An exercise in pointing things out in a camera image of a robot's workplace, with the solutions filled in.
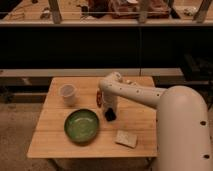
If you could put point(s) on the red small toy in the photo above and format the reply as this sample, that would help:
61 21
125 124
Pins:
99 98

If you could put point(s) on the beige sponge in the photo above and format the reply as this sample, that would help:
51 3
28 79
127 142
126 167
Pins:
126 138

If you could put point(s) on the white ceramic cup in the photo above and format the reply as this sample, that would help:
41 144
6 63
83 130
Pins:
68 93

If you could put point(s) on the wooden workbench with clutter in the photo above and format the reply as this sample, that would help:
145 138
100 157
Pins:
106 12

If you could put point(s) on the wooden table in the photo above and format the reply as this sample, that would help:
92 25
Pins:
49 139

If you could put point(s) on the green ceramic bowl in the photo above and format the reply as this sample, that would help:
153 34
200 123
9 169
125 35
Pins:
81 126

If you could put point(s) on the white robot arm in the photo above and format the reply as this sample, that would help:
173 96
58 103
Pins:
182 126

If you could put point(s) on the black rectangular eraser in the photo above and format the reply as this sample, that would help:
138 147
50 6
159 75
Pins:
110 115

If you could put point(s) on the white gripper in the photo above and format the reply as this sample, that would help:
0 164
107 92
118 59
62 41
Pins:
109 101

